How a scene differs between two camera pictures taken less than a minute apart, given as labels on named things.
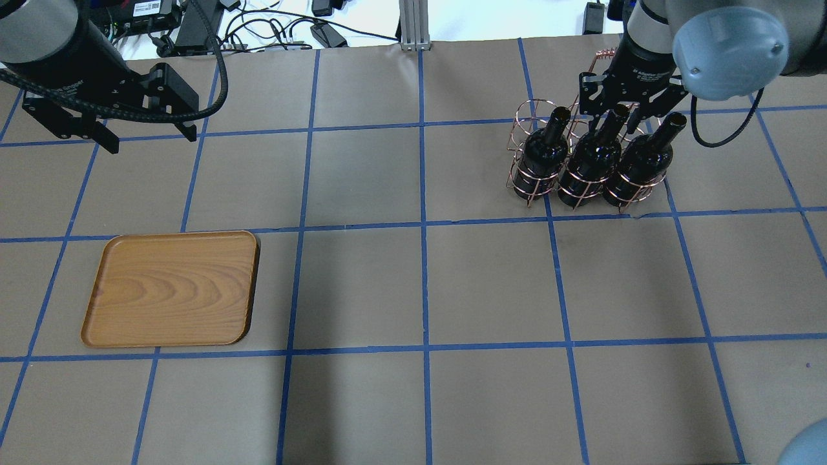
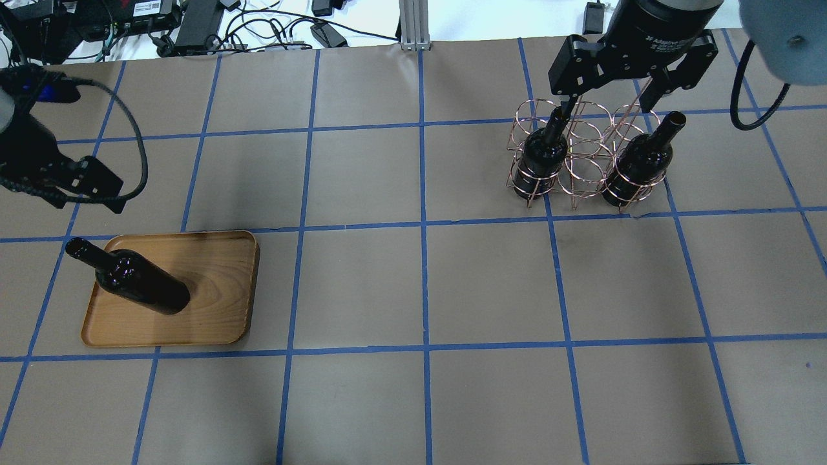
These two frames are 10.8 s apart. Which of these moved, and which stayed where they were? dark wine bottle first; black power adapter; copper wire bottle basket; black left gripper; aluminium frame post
Moved: black left gripper
Stayed: black power adapter; aluminium frame post; dark wine bottle first; copper wire bottle basket
